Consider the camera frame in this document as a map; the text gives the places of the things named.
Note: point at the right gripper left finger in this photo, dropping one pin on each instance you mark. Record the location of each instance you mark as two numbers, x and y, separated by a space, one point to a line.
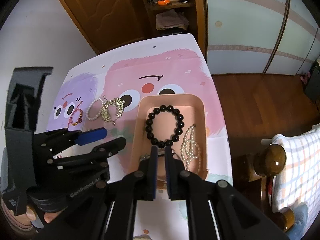
117 219

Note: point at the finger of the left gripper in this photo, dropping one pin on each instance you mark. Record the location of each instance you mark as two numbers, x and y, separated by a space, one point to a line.
97 155
91 136

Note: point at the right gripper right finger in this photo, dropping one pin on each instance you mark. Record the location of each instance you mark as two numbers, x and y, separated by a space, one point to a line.
216 210

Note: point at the left hand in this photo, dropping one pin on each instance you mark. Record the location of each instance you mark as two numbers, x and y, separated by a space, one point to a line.
48 217

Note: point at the cartoon monster tablecloth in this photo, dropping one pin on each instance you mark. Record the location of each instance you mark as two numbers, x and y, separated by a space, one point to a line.
118 89

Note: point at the wooden bedpost knob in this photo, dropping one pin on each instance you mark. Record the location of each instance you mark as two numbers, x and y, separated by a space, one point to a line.
284 219
270 162

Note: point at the pink cardboard tray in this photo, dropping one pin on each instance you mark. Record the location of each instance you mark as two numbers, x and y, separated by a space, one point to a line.
164 125

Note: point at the brown wooden door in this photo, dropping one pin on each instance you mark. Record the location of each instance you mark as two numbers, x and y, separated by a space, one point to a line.
109 24

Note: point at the folded cloth pile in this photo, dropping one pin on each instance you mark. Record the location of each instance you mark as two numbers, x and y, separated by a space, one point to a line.
171 19

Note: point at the wooden shelf cabinet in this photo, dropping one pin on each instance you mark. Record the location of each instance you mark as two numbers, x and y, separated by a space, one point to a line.
195 11

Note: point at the orange toy on shelf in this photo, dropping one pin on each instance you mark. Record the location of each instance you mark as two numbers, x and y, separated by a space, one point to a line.
163 2

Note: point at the light blue wardrobe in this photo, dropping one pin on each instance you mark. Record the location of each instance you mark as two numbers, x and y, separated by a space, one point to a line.
261 36

